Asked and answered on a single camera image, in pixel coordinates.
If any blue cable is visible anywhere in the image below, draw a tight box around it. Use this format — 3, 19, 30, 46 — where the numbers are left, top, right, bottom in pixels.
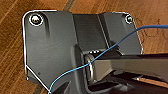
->
47, 23, 168, 94

